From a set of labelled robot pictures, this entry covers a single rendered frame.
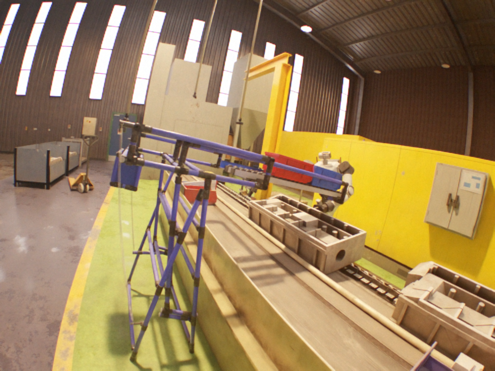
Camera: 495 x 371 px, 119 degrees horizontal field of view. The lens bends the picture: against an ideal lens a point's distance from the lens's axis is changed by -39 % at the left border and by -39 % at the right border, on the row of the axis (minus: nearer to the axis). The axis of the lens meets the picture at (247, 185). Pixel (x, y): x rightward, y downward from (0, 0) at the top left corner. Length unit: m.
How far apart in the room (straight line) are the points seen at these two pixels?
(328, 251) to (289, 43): 13.43
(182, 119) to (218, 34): 6.13
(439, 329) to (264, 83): 9.71
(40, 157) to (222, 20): 10.24
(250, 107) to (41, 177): 7.56
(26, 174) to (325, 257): 5.69
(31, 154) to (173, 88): 5.29
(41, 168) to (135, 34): 7.87
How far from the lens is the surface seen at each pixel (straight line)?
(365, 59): 15.78
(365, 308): 1.20
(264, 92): 9.95
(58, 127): 11.51
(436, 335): 1.12
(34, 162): 5.77
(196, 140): 1.10
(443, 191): 3.20
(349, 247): 1.48
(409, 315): 1.14
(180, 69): 8.91
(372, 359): 0.98
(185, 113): 7.48
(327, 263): 1.39
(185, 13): 12.43
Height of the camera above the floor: 1.38
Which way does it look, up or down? 9 degrees down
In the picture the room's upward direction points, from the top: 9 degrees clockwise
